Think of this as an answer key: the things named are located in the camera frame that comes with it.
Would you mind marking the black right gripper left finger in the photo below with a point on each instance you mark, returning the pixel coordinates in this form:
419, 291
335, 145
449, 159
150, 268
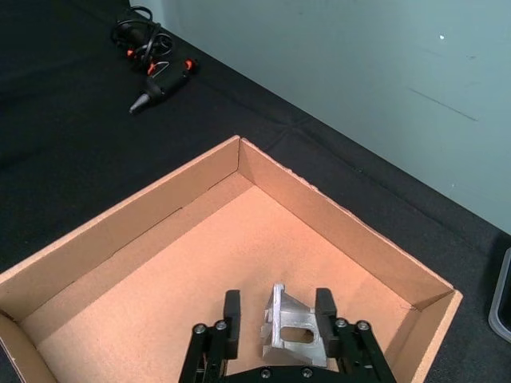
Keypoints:
231, 319

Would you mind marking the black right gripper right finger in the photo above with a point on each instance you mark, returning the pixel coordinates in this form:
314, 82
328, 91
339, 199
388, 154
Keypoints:
328, 319

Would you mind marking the silver metal corner bracket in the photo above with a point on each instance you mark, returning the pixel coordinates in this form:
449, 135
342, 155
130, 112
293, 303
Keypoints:
290, 328

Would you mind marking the shallow brown cardboard tray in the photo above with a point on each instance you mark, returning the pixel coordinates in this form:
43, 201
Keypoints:
223, 255

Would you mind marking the black table cloth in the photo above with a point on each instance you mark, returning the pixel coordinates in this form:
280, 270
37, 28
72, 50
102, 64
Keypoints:
80, 131

